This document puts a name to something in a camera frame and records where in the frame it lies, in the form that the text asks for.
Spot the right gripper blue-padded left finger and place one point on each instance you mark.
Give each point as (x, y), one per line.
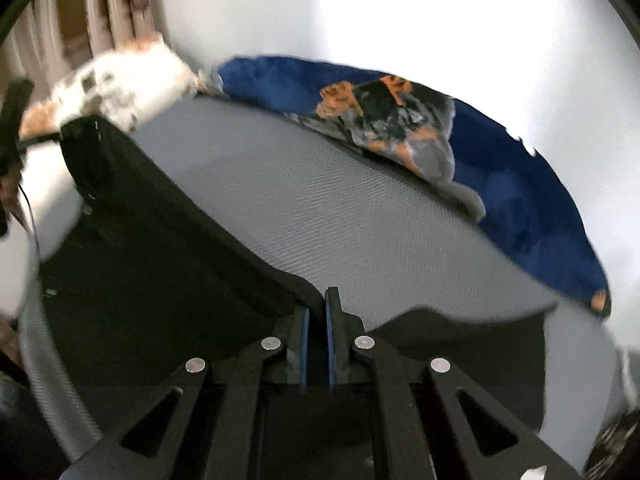
(203, 421)

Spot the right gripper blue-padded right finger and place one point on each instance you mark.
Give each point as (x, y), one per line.
(434, 421)

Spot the black pants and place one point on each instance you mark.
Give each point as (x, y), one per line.
(147, 278)

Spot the white floral pillow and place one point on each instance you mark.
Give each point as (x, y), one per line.
(129, 85)

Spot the beige curtain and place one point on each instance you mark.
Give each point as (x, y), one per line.
(47, 39)

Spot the grey mesh mattress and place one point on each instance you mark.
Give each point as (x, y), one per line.
(327, 434)

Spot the navy floral blanket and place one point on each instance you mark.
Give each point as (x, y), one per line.
(464, 157)

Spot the black white striped knit item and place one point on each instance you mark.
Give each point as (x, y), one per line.
(615, 454)

